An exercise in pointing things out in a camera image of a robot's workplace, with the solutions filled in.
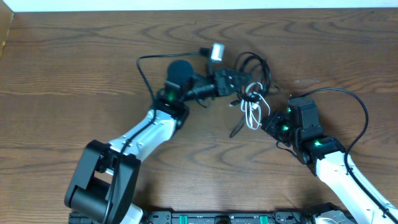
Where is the black USB cable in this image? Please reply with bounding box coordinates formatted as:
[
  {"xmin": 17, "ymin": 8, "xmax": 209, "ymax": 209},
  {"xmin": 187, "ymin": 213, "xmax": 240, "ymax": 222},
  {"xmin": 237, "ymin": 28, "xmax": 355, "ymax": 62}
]
[{"xmin": 228, "ymin": 51, "xmax": 282, "ymax": 139}]

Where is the white USB cable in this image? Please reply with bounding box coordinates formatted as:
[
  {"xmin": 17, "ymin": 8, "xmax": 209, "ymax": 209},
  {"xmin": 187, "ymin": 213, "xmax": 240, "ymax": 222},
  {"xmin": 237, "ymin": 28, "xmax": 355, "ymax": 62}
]
[{"xmin": 239, "ymin": 82, "xmax": 271, "ymax": 131}]

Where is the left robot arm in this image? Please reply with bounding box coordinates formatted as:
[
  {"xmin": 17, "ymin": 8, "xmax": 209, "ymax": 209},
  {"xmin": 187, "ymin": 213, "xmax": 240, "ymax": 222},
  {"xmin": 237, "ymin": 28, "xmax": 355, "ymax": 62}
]
[{"xmin": 64, "ymin": 60, "xmax": 252, "ymax": 223}]

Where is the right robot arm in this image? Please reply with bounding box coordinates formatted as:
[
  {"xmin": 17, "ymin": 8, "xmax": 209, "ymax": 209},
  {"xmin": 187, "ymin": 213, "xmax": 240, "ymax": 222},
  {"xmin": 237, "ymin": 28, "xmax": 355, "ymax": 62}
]
[{"xmin": 261, "ymin": 97, "xmax": 397, "ymax": 223}]

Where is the left camera cable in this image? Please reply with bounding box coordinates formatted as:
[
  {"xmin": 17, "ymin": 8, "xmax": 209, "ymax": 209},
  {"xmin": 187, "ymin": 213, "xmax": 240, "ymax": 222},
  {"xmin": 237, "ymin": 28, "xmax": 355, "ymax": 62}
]
[{"xmin": 102, "ymin": 46, "xmax": 212, "ymax": 224}]

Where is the camera cable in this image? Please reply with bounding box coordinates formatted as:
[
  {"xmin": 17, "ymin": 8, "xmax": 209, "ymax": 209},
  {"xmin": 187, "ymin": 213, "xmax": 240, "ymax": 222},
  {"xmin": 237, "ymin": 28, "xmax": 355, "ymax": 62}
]
[
  {"xmin": 102, "ymin": 46, "xmax": 212, "ymax": 224},
  {"xmin": 290, "ymin": 87, "xmax": 398, "ymax": 222}
]

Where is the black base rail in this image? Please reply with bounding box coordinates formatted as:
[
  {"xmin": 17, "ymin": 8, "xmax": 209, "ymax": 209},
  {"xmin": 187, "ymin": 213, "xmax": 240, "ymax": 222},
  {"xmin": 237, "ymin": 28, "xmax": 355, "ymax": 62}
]
[{"xmin": 68, "ymin": 202, "xmax": 355, "ymax": 224}]

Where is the right camera cable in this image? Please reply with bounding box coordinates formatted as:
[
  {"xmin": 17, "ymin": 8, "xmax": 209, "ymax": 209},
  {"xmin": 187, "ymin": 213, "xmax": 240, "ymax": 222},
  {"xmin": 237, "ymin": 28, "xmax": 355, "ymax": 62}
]
[{"xmin": 290, "ymin": 87, "xmax": 398, "ymax": 222}]

